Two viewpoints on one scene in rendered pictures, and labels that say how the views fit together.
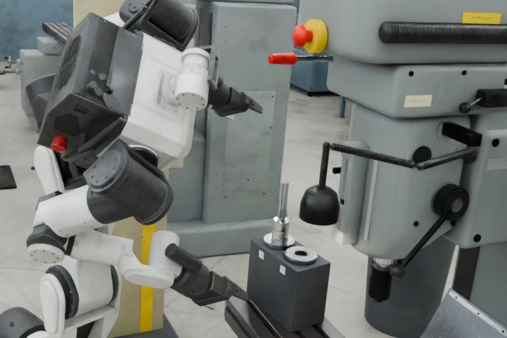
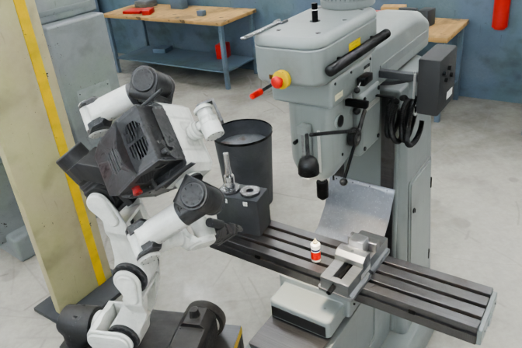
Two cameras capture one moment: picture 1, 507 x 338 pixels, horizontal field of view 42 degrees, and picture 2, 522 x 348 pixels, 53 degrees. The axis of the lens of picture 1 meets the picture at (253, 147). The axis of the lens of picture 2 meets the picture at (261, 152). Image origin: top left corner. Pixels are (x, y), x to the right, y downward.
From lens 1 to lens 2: 0.82 m
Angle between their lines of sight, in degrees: 27
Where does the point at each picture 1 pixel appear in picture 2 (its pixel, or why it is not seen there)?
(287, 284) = (250, 210)
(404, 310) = not seen: hidden behind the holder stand
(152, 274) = (207, 240)
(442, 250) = (267, 148)
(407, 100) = (335, 97)
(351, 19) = (307, 68)
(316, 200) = (310, 165)
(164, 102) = (192, 140)
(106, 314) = (155, 278)
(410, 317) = not seen: hidden behind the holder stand
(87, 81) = (159, 148)
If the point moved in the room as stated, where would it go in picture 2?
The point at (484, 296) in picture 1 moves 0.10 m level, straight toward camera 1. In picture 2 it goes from (353, 172) to (360, 182)
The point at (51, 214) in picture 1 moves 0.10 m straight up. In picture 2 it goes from (153, 234) to (147, 207)
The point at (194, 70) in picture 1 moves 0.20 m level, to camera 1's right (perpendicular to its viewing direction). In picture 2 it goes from (211, 117) to (265, 102)
